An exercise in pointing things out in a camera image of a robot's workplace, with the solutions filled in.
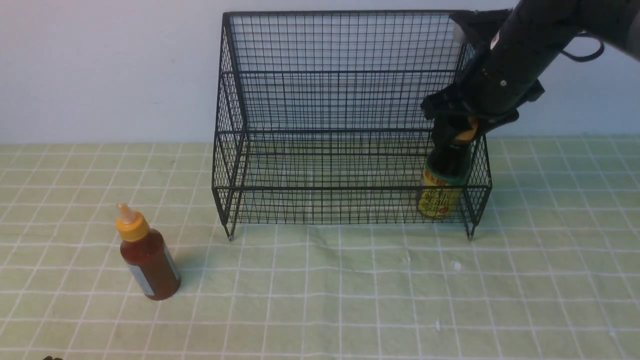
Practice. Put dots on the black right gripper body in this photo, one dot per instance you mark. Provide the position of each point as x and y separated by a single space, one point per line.
475 93

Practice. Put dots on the dark sauce bottle yellow label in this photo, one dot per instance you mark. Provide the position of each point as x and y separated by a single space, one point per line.
445 171

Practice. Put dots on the red sauce bottle yellow cap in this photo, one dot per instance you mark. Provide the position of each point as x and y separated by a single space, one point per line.
146 254

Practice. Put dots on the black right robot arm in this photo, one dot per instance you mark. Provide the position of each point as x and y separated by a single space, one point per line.
512 48

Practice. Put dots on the green checkered tablecloth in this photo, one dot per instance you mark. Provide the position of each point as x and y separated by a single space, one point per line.
552 272

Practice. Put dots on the black wire mesh shelf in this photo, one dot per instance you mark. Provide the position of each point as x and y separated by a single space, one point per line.
318 117

